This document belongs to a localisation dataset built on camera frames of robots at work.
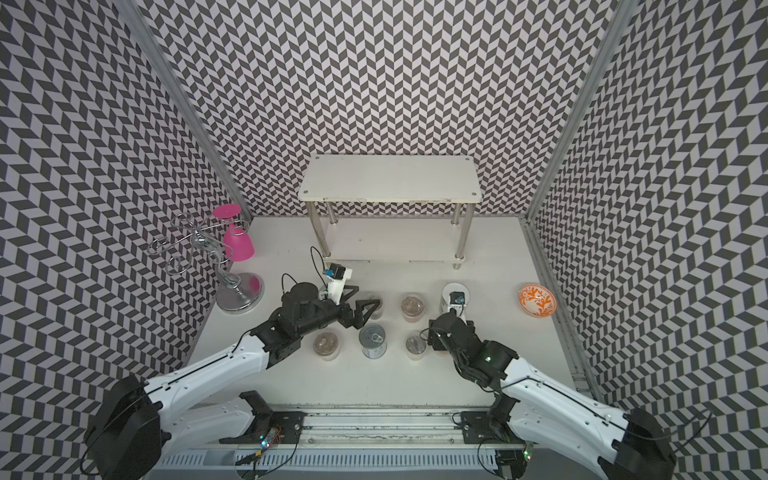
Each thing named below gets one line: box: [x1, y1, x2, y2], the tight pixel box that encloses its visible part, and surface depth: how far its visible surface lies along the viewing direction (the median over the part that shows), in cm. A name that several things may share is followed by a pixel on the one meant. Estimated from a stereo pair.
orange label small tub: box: [405, 335, 427, 361], surface depth 82 cm
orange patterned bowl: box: [518, 284, 558, 318], surface depth 95 cm
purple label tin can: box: [358, 323, 387, 360], surface depth 82 cm
